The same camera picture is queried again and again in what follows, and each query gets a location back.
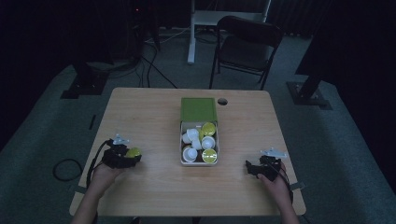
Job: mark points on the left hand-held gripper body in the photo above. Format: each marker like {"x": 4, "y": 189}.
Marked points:
{"x": 115, "y": 157}

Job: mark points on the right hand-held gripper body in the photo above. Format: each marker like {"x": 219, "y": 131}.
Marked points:
{"x": 270, "y": 169}

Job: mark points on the person's right hand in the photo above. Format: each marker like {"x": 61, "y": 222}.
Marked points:
{"x": 275, "y": 188}

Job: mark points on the person's left hand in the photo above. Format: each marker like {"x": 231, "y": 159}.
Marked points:
{"x": 104, "y": 179}

